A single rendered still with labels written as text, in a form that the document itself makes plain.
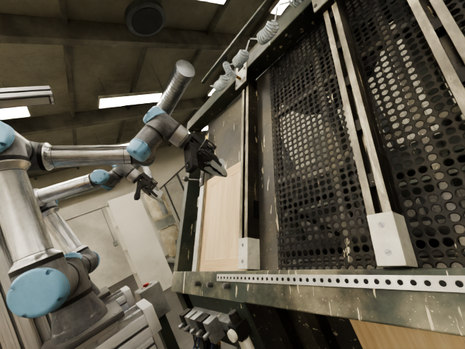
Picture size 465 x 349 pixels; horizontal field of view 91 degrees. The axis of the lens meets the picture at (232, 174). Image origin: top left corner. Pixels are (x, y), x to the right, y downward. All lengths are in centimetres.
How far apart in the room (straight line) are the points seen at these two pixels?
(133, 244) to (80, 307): 414
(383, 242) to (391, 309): 15
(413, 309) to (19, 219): 96
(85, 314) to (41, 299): 18
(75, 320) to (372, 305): 82
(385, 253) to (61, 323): 90
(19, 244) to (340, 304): 85
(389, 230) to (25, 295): 88
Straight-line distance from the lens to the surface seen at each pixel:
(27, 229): 81
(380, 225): 69
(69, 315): 92
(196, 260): 144
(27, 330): 112
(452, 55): 86
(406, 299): 70
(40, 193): 148
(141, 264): 506
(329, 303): 78
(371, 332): 112
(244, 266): 101
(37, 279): 77
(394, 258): 67
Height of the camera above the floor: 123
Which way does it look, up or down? 4 degrees up
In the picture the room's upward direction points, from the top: 24 degrees counter-clockwise
